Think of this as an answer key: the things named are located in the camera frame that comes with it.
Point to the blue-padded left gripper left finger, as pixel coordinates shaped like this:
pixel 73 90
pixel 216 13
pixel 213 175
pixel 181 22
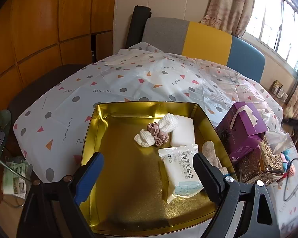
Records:
pixel 85 177

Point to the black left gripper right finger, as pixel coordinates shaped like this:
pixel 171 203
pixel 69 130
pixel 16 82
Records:
pixel 210 177

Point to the white wet wipes pack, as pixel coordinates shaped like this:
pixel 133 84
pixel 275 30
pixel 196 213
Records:
pixel 183 181

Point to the beige knit cloth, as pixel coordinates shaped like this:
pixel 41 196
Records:
pixel 208 150

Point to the white waffle cloth with scrunchie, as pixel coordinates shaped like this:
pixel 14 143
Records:
pixel 157 133

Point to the gold metal tin tray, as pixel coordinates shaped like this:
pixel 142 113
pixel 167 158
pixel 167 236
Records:
pixel 129 197

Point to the ornate gold tissue box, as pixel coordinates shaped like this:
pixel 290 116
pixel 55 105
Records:
pixel 261 164

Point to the patterned white bed cover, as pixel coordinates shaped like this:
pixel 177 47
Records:
pixel 51 130

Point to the white foam block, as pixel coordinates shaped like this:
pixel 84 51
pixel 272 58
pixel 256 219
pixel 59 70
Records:
pixel 183 134

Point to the purple tissue box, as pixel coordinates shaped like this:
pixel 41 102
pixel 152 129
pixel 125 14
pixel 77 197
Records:
pixel 241 130

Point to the green paper packets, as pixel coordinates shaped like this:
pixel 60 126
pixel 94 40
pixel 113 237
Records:
pixel 12 184

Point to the blue plush doll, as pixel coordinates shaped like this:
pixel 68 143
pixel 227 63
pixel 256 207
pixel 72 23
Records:
pixel 289 168

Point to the clear plastic bag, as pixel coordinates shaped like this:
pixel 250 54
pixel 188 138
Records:
pixel 277 139

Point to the packets on desk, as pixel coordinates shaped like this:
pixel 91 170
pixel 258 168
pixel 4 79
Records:
pixel 278 91

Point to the grey yellow blue headboard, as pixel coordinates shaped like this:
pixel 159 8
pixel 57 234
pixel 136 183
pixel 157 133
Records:
pixel 195 40

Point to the wooden wardrobe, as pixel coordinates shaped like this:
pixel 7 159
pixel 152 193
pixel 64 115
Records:
pixel 37 36

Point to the window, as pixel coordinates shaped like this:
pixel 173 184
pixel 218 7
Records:
pixel 274 23

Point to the black rolled mat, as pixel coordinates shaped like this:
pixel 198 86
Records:
pixel 137 25

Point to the beige patterned curtain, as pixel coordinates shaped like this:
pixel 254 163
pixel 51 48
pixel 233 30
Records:
pixel 231 16

